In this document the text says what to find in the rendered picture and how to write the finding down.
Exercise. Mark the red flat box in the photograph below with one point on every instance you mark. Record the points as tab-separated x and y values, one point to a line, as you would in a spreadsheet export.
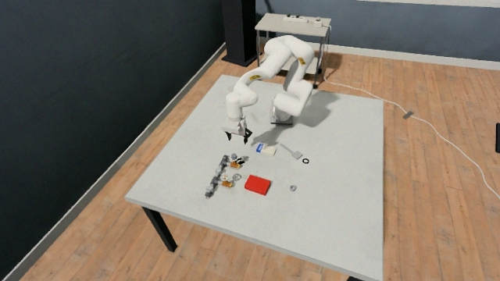
258	185

